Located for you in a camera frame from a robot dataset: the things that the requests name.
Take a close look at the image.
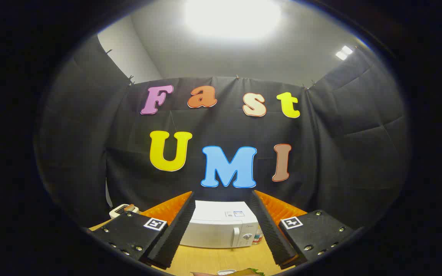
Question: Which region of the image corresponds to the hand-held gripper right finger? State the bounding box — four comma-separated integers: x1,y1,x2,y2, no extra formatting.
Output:
249,190,356,270

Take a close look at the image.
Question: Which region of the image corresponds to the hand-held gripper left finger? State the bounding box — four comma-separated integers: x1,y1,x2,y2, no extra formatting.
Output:
91,191,196,269

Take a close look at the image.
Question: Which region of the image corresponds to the white microwave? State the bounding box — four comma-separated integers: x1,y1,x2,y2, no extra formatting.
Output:
180,200,262,249

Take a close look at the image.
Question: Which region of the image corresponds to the brown bread lettuce sandwich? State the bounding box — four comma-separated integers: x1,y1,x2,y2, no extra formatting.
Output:
190,268,266,276

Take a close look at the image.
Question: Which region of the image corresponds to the white toaster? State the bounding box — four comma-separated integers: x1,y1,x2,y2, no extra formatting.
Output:
109,204,140,220

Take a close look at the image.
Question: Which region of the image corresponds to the black backdrop cloth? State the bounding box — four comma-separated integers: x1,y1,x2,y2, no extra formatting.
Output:
35,34,411,230

